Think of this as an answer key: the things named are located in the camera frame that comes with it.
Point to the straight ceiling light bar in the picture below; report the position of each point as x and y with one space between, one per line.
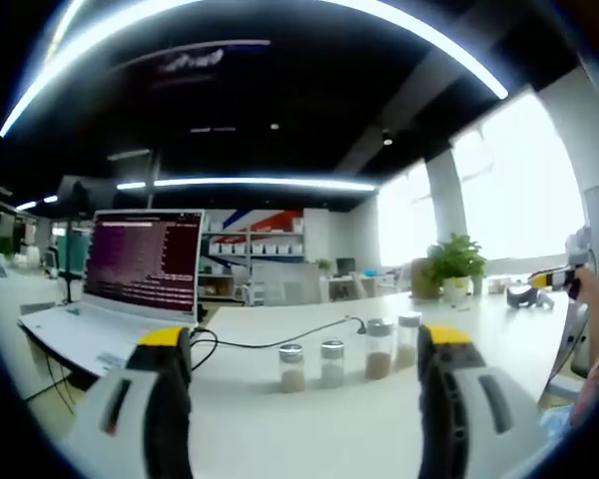
259 182

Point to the black object on table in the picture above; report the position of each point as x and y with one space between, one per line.
523 298

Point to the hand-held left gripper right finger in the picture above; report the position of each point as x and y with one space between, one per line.
459 399

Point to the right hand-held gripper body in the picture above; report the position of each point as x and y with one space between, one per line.
578 259

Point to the tall seasoning bottle brown powder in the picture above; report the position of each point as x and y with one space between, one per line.
379 354

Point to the small seasoning bottle brown powder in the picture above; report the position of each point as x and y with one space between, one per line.
292 371

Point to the green potted plant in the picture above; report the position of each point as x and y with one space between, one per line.
456 262

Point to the small green plant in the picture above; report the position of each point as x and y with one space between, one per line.
323 264

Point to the dark computer monitor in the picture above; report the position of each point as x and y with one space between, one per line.
345 266

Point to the white storage shelf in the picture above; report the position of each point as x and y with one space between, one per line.
252 259

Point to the white laptop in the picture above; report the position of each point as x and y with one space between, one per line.
140 259

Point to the small seasoning bottle white powder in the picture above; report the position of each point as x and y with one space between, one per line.
332 366

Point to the long ceiling light strip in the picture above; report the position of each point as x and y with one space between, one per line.
259 10

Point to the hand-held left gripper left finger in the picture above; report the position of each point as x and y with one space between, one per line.
145 399

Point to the black stand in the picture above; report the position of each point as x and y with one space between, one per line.
70 259

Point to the tall seasoning bottle pale powder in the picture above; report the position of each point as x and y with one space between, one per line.
408 344

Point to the person's right hand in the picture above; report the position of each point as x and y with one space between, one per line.
593 287

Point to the brown woven basket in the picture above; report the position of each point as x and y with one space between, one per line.
421 279

